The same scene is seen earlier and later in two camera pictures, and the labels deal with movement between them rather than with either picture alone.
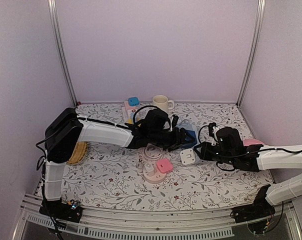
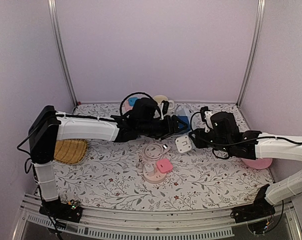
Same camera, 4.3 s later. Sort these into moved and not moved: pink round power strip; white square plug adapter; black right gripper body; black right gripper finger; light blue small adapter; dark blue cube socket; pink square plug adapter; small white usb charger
Moved: dark blue cube socket; black right gripper body; black right gripper finger; white square plug adapter
Not moved: pink round power strip; pink square plug adapter; light blue small adapter; small white usb charger
